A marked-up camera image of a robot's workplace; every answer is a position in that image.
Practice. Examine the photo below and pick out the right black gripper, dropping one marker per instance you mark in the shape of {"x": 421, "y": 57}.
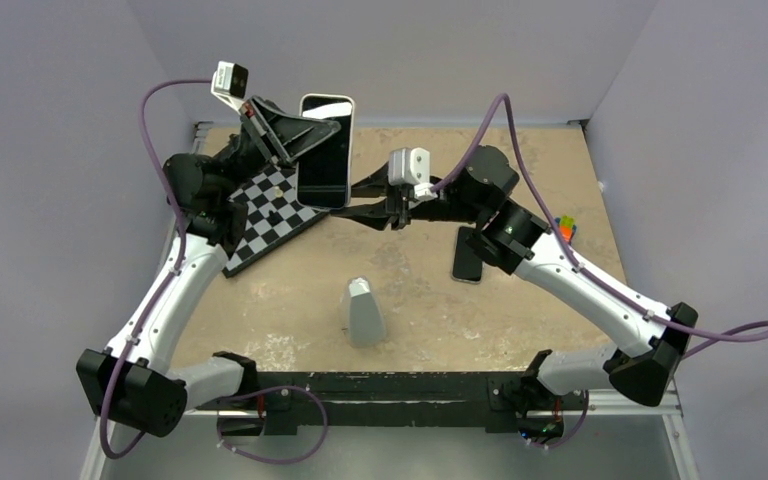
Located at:
{"x": 391, "y": 210}

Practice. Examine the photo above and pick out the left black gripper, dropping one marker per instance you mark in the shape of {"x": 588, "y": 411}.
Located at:
{"x": 281, "y": 137}

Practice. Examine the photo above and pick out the white phone case with phone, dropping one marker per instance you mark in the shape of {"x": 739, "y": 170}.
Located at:
{"x": 323, "y": 176}

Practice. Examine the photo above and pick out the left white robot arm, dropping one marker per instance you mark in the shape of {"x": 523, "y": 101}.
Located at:
{"x": 130, "y": 382}

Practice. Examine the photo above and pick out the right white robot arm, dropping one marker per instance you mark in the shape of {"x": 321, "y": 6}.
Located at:
{"x": 647, "y": 338}

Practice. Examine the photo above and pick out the black white chessboard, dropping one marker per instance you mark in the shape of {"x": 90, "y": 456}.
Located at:
{"x": 274, "y": 217}

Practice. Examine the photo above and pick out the black smartphone on table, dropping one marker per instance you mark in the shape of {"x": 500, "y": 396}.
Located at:
{"x": 466, "y": 267}

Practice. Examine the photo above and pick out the grey tapered block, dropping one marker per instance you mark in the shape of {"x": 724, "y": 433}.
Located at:
{"x": 363, "y": 322}

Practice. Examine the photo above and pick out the colourful toy car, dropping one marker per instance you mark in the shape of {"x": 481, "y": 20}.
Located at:
{"x": 567, "y": 227}

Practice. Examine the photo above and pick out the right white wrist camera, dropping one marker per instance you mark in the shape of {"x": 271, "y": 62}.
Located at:
{"x": 410, "y": 167}

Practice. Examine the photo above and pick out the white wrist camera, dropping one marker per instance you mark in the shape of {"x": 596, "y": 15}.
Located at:
{"x": 410, "y": 167}
{"x": 229, "y": 83}

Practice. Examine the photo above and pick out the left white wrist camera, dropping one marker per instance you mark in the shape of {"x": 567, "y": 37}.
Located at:
{"x": 229, "y": 83}

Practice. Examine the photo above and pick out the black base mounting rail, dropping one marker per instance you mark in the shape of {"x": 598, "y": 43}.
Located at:
{"x": 496, "y": 402}

